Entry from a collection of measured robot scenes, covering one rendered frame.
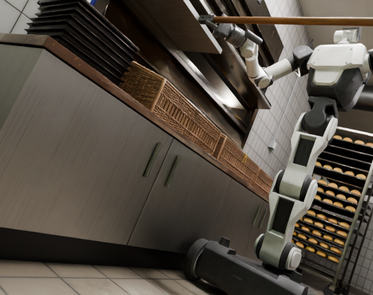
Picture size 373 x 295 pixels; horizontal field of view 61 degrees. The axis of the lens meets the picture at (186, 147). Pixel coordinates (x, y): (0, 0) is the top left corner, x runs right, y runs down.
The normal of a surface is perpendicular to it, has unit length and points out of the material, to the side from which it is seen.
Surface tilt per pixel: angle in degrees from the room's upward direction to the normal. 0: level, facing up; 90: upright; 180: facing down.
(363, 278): 90
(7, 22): 90
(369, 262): 90
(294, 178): 86
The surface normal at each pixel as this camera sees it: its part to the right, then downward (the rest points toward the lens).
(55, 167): 0.77, 0.24
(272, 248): -0.53, -0.22
